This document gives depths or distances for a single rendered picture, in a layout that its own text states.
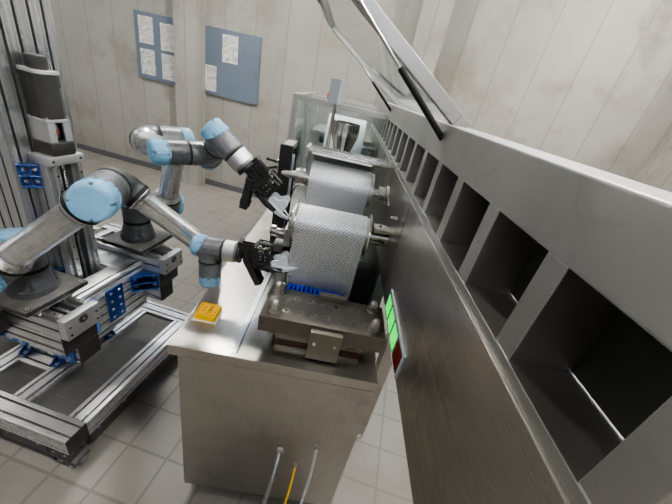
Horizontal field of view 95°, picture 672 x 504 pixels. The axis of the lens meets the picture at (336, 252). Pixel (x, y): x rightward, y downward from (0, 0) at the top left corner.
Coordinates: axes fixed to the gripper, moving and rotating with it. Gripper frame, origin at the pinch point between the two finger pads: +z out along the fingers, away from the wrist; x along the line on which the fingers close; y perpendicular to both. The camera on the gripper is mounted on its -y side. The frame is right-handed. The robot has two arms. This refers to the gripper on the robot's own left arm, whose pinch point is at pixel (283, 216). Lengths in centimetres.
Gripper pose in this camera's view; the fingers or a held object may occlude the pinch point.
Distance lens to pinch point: 106.7
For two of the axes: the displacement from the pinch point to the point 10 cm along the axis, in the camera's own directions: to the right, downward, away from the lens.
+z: 6.2, 7.1, 3.3
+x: 0.5, -4.6, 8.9
